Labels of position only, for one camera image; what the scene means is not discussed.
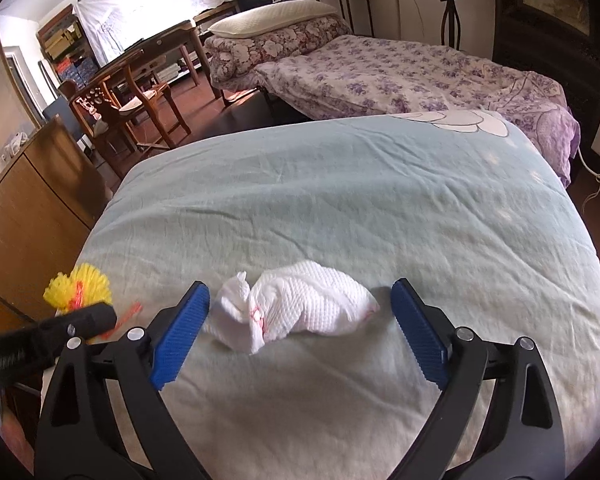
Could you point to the shelf of boxes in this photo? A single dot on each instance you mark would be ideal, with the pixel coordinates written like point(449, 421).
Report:
point(65, 40)

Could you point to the wooden table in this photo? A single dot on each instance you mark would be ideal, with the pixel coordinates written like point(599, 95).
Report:
point(170, 35)

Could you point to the black metal stand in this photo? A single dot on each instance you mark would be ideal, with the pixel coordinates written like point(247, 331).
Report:
point(450, 20)

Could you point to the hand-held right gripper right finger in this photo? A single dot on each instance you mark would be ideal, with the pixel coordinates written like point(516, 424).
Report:
point(420, 330)

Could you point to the light wooden cabinet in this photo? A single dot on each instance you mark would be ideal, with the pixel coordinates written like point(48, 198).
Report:
point(30, 210)

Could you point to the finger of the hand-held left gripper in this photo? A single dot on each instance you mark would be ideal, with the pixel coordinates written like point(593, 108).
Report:
point(87, 320)

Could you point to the folded floral quilt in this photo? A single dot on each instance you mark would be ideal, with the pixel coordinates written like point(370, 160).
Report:
point(280, 47)

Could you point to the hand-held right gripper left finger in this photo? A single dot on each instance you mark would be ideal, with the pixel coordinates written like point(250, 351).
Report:
point(180, 335)

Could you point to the black metal bed frame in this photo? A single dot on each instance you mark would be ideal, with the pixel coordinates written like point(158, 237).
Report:
point(350, 7)

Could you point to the carved back wooden chair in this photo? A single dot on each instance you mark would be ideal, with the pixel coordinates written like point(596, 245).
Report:
point(145, 100)

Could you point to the cream pillow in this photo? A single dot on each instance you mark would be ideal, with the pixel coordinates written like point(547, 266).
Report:
point(275, 17)

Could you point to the yellow foam fruit net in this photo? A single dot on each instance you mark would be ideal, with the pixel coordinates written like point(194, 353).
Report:
point(87, 282)

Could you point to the cartoon printed blanket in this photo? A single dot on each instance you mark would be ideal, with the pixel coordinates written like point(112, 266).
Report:
point(330, 200)

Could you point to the white towel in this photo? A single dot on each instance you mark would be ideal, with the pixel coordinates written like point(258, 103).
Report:
point(305, 305)

